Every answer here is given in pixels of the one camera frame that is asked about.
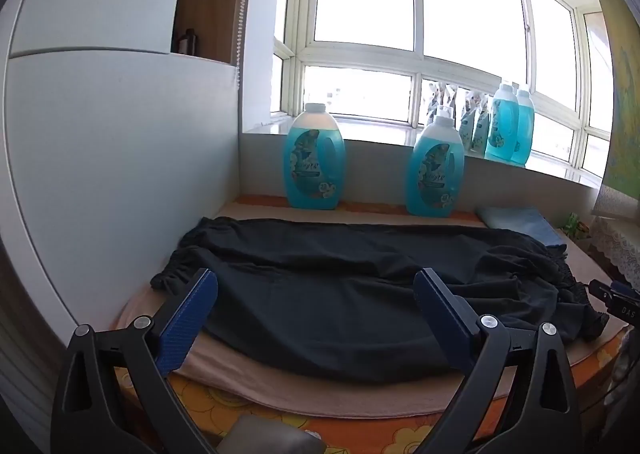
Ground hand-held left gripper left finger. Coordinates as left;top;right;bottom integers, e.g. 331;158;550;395
50;268;219;454

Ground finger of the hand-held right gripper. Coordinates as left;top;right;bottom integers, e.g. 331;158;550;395
588;279;633;306

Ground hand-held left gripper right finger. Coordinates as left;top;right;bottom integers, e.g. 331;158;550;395
414;268;583;454

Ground black pants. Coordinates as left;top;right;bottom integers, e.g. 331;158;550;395
150;215;608;382

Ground white lace cloth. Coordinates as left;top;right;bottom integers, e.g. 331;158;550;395
591;183;640;291

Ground small green item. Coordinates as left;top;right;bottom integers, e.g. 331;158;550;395
564;213;589;238

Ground folded light blue cloth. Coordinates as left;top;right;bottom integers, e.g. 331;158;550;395
475;205;568;247

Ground white wardrobe with wooden shelves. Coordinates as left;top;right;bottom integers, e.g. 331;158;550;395
0;0;258;352

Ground white window sill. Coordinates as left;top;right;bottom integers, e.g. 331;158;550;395
240;115;608;191

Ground row of printed refill pouches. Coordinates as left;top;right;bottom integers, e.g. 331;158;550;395
422;81;495;153

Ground wall map poster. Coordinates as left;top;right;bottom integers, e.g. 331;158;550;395
580;0;640;197

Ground white window frame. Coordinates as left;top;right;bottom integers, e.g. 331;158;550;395
270;0;616;180

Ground beaded curtain cord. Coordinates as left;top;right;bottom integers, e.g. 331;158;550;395
232;0;258;90

